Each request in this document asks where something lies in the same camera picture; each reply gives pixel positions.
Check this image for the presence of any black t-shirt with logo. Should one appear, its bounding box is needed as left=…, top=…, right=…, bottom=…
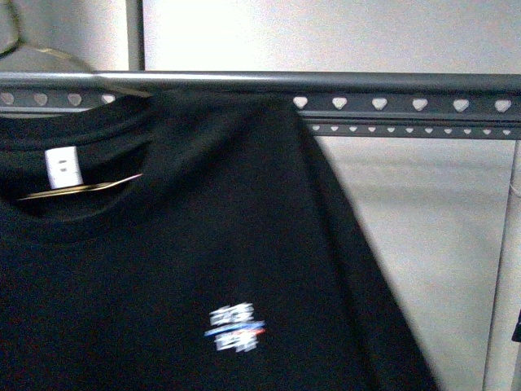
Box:
left=1, top=91, right=437, bottom=390

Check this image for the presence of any metal wire clothes hanger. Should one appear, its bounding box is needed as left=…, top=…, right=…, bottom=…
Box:
left=1, top=1, right=149, bottom=201

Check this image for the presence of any grey perforated rack bar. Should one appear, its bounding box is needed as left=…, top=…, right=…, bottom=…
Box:
left=1, top=89, right=520, bottom=141

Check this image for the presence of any white right rack upright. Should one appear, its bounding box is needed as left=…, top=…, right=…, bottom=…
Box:
left=483, top=141, right=520, bottom=390

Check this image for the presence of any grey metal clothes rail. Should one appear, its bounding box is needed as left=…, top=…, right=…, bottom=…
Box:
left=1, top=71, right=520, bottom=94

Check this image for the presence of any grey vertical wall post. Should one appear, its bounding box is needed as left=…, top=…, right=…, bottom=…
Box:
left=125, top=0, right=145, bottom=71

